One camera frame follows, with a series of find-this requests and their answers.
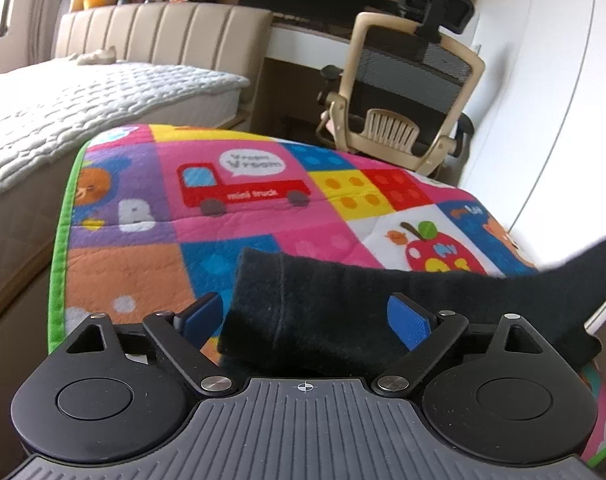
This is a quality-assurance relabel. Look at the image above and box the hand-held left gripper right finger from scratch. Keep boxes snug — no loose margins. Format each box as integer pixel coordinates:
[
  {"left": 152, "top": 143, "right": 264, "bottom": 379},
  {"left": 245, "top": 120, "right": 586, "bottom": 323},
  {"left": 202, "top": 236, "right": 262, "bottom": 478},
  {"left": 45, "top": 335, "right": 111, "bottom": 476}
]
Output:
[{"left": 375, "top": 294, "right": 546, "bottom": 393}]

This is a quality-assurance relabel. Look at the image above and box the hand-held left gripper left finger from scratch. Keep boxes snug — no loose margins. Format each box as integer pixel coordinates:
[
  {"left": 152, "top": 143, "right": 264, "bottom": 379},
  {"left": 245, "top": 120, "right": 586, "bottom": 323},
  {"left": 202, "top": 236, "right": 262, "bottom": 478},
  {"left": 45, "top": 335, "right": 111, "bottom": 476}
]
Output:
[{"left": 63, "top": 291, "right": 236, "bottom": 396}]

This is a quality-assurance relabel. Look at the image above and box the black garment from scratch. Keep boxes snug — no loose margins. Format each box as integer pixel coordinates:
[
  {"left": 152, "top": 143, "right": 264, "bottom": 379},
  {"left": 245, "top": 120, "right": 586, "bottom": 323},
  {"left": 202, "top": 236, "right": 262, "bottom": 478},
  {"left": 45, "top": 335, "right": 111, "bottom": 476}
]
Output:
[{"left": 217, "top": 225, "right": 606, "bottom": 381}]

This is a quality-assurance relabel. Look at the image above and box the colourful printed play mat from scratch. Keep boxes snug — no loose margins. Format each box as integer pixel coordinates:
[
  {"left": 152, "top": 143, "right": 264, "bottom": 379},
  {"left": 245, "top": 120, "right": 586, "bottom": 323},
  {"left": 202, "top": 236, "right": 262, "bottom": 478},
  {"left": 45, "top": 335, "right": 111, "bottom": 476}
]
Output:
[{"left": 47, "top": 124, "right": 606, "bottom": 466}]

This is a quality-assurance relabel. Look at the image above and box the beige mesh office chair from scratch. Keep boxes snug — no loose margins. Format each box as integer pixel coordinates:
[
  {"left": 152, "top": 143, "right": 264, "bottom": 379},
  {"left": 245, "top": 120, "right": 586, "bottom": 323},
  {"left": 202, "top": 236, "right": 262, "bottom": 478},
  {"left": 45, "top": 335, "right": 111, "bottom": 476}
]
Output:
[{"left": 315, "top": 0, "right": 486, "bottom": 183}]

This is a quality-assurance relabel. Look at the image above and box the bed with white quilted mattress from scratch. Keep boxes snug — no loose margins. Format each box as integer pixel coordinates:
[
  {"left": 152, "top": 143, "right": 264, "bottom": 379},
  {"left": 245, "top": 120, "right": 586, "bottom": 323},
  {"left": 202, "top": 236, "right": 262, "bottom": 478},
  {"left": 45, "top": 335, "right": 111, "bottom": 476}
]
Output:
[{"left": 0, "top": 57, "right": 251, "bottom": 341}]

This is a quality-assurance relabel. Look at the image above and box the white wardrobe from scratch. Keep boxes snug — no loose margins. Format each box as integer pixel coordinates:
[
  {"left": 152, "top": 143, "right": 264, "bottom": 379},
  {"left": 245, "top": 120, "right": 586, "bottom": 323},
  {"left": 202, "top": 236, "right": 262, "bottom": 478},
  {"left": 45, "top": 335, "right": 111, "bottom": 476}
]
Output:
[{"left": 458, "top": 0, "right": 606, "bottom": 281}]

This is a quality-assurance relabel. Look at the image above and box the small white cloth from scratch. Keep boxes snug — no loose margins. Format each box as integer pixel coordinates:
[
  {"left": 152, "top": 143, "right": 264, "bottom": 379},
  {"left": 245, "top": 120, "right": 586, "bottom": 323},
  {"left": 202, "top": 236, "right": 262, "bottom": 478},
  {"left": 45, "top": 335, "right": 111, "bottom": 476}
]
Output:
[{"left": 75, "top": 46, "right": 118, "bottom": 66}]

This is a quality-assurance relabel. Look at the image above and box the beige padded headboard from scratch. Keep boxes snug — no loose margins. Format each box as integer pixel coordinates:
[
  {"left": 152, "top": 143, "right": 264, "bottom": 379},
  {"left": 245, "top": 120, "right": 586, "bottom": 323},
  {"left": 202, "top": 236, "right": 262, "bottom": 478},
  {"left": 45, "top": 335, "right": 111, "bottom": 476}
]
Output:
[{"left": 55, "top": 2, "right": 274, "bottom": 131}]

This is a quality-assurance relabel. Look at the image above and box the white desk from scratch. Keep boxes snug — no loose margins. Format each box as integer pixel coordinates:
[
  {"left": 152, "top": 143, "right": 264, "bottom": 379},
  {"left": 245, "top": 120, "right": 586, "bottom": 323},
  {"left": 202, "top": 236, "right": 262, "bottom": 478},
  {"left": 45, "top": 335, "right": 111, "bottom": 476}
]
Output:
[{"left": 263, "top": 22, "right": 484, "bottom": 136}]

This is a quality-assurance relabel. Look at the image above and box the dark keyboard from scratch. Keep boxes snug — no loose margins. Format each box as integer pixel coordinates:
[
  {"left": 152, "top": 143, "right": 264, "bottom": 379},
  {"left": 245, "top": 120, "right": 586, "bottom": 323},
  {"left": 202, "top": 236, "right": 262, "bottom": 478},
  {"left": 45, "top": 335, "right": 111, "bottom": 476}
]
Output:
[{"left": 273, "top": 14, "right": 356, "bottom": 33}]

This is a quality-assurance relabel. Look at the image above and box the grey curtain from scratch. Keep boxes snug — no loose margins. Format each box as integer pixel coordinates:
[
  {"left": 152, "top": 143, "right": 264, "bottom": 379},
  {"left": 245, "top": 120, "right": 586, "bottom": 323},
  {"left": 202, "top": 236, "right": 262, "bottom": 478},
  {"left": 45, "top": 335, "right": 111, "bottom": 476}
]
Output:
[{"left": 5, "top": 0, "right": 84, "bottom": 66}]

